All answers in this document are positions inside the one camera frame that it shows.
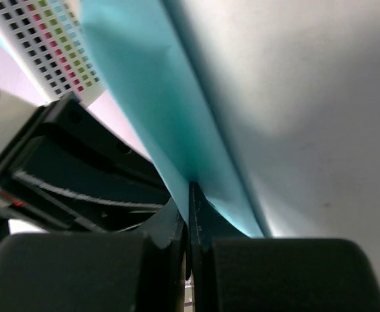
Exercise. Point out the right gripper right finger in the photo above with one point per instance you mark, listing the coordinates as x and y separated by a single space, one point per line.
232 272

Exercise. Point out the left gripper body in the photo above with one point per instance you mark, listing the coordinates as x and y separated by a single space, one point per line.
64 171

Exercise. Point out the teal paper napkin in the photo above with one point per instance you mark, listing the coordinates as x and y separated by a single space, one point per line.
141 60

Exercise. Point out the large white basket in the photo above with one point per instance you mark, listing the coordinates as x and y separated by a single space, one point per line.
45 40

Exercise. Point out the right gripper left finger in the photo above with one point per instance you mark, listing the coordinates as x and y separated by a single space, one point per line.
139 270

